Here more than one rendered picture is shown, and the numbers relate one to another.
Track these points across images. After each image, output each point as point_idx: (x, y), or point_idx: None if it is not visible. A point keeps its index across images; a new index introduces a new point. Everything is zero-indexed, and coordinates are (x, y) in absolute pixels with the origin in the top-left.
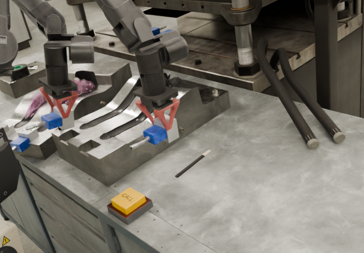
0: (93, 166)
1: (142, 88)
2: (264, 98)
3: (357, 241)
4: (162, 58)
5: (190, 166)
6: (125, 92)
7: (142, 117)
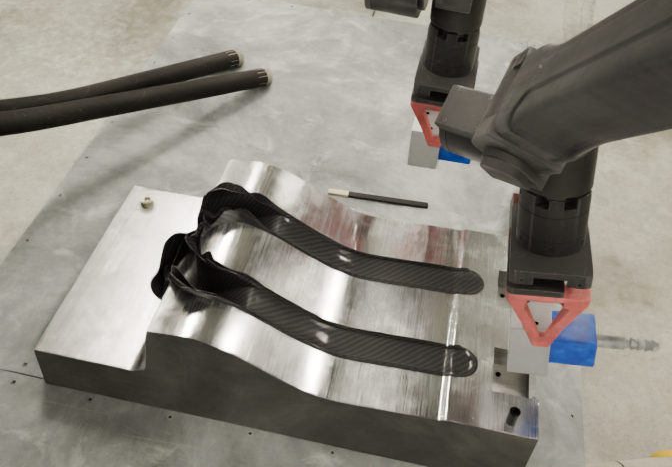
0: None
1: (473, 60)
2: (85, 176)
3: (425, 34)
4: None
5: (389, 197)
6: (267, 341)
7: (346, 265)
